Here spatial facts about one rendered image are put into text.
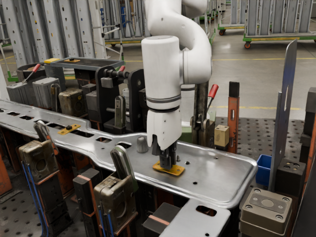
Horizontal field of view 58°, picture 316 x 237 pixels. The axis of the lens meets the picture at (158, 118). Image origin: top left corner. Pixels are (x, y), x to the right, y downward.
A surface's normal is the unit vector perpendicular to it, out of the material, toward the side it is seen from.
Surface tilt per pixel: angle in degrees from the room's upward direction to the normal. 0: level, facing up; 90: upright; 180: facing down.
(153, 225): 0
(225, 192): 0
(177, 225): 0
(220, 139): 90
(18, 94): 90
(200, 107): 81
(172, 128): 93
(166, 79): 90
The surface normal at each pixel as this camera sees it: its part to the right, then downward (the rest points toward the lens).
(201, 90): -0.56, 0.23
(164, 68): 0.08, 0.36
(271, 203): -0.07, -0.91
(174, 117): 0.85, 0.17
